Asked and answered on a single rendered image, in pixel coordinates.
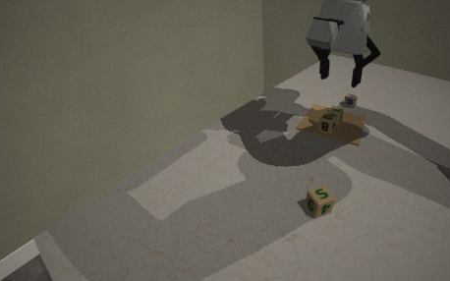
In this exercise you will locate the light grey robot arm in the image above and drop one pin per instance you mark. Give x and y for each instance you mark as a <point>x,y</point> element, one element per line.
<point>323,32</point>

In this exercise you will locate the tan flat mat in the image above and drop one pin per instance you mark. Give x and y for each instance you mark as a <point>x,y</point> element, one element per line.
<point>349,130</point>

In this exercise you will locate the tan block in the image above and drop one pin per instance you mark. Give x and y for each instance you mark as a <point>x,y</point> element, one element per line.
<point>319,201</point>
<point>338,112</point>
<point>350,100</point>
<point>327,123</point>

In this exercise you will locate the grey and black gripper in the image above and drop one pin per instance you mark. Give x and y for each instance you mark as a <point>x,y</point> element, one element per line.
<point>352,38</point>

